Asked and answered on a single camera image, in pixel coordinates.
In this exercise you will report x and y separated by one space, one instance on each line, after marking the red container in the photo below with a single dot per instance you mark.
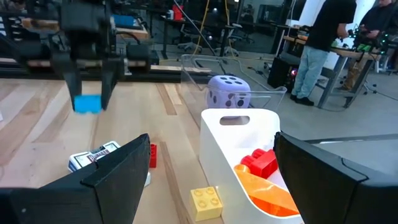
178 12

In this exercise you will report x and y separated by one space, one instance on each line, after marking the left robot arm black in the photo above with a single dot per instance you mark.
138 54

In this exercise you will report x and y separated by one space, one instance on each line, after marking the large red toy block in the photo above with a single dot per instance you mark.
262 165

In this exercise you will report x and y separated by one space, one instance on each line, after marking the small red toy block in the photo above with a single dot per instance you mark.
153 155

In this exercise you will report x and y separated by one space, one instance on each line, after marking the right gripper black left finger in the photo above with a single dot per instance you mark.
109 193

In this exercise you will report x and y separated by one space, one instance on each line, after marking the person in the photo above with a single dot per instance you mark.
377 21
326 28

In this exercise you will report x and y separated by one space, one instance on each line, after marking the wooden desk with grey legs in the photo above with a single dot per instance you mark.
345 53

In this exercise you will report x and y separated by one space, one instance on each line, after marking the blue toy block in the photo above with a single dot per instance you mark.
88 104

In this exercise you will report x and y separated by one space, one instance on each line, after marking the office chair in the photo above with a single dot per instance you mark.
229 40

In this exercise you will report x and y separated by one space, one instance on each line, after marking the orange toy block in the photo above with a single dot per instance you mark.
267 193

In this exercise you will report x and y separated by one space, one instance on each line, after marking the white red-label card deck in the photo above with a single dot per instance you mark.
90 157

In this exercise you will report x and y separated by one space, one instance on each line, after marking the purple foam die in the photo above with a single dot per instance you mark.
228 91

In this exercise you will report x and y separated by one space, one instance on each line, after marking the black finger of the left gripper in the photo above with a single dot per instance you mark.
110 74
70 74

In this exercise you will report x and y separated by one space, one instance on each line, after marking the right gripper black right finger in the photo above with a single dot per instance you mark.
326 193

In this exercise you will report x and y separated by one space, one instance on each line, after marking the clear plastic bin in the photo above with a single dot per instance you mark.
192 77

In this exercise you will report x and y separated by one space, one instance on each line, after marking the yellow studded toy block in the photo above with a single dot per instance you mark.
206 203

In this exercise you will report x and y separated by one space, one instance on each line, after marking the black computer tower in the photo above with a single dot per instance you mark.
281 73

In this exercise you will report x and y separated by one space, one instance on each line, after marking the blue-backed card deck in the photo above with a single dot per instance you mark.
147 180

